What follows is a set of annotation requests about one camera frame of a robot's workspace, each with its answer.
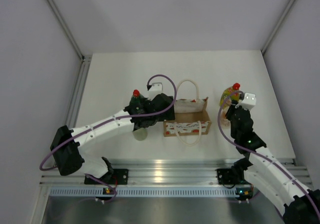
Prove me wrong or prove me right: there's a left aluminium frame post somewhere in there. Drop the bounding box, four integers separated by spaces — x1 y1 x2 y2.
34 0 85 60

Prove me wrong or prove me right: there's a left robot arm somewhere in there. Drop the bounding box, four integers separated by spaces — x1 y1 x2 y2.
50 93 175 185

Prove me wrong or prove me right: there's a right black mount plate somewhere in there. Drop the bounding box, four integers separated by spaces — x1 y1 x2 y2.
216 168 239 187

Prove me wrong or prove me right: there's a left black mount plate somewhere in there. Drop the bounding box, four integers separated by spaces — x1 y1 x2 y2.
84 168 129 185

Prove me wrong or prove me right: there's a right aluminium frame post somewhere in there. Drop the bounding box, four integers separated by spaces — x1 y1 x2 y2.
260 0 298 56

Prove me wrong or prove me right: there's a yellow-green red-capped bottle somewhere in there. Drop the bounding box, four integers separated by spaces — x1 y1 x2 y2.
219 82 241 109

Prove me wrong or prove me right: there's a purple cable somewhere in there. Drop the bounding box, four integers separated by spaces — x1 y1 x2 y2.
217 90 320 219
39 74 178 172

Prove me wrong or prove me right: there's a burlap watermelon canvas bag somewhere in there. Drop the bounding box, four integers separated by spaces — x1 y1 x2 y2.
163 78 212 147

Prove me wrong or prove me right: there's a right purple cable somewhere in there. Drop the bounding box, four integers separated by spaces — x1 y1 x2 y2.
217 90 320 219

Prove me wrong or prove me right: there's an aluminium frame post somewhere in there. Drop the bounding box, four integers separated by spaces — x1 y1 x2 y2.
260 0 298 56
34 0 85 60

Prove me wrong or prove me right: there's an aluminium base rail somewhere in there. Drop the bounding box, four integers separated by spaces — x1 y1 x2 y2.
39 159 313 188

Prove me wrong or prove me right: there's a white slotted cable duct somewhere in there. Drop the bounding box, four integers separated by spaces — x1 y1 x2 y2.
49 187 244 198

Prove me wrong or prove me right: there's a cream pump lotion bottle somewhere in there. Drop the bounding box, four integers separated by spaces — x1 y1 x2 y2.
220 106 231 129

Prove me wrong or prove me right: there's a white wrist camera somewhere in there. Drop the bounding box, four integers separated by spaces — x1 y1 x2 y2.
236 92 257 111
147 82 163 100

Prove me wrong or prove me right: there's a dark green red-capped bottle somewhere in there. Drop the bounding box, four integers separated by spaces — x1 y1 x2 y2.
129 89 148 110

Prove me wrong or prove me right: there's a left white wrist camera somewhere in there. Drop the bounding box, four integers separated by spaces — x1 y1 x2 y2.
147 82 163 100

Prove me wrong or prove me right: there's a black mount plate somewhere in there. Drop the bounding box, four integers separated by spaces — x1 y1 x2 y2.
216 168 239 187
84 168 129 185

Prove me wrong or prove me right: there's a pale green white-capped bottle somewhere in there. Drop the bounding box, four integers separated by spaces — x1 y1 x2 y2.
132 128 148 141

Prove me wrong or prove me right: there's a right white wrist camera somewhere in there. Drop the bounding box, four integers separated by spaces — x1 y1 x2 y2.
236 92 257 111

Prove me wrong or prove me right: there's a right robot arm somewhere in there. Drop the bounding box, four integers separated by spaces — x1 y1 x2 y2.
226 105 320 224

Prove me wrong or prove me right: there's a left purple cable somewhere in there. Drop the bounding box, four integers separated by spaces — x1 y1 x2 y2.
39 74 178 172

